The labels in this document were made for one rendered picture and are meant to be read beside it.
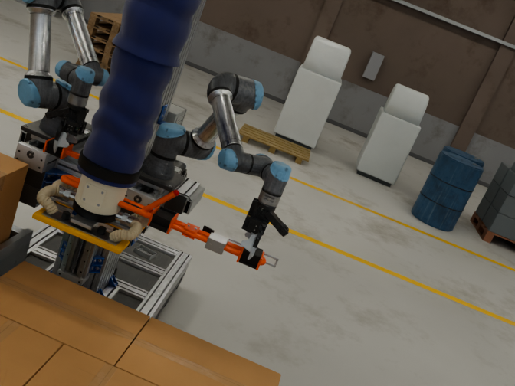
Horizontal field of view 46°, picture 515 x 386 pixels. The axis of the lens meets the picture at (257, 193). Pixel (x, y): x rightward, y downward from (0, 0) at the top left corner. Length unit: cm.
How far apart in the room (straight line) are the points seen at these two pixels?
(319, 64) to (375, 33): 338
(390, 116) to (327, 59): 124
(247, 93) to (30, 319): 119
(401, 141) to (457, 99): 375
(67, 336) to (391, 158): 721
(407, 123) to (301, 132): 154
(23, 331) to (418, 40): 1084
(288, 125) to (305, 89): 60
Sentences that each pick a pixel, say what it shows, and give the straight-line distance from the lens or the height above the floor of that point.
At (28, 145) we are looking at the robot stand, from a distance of 279.
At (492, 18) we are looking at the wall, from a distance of 1267.
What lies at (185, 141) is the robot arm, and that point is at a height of 123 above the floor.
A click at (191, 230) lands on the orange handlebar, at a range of 224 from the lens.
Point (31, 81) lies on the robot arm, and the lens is 274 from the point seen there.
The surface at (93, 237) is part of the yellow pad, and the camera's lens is 225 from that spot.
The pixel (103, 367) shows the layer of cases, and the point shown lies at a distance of 233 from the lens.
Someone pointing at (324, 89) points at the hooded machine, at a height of 95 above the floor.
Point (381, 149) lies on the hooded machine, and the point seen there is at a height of 47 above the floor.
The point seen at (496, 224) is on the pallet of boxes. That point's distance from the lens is 871.
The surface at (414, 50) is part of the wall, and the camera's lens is 1246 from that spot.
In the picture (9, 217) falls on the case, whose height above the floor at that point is 72.
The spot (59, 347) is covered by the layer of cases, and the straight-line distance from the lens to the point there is 237.
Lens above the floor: 194
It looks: 17 degrees down
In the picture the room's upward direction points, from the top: 22 degrees clockwise
